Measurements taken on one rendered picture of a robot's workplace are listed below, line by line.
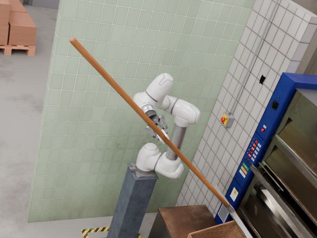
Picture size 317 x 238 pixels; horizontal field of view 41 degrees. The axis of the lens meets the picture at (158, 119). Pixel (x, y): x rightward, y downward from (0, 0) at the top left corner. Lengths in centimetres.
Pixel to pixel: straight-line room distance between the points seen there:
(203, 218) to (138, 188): 78
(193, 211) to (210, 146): 65
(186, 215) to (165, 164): 78
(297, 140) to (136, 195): 141
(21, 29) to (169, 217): 444
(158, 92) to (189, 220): 177
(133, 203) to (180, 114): 106
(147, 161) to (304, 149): 122
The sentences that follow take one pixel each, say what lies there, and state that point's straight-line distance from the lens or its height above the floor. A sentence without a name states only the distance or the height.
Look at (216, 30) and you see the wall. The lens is 370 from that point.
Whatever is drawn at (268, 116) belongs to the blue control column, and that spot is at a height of 178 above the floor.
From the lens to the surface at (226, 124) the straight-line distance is 382.
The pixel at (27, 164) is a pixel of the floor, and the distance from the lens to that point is 502.
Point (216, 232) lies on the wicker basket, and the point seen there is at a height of 72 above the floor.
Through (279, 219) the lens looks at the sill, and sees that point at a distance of 347.
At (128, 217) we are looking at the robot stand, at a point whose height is 55.
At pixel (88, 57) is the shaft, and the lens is 191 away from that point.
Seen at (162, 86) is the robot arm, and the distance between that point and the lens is 249.
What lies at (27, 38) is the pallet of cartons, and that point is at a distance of 737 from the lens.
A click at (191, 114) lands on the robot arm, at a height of 178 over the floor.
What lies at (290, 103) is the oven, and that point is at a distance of 331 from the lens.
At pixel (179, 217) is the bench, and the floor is 58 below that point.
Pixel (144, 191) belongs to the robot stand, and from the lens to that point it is 366.
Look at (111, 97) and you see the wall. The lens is 361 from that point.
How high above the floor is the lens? 317
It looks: 29 degrees down
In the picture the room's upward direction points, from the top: 18 degrees clockwise
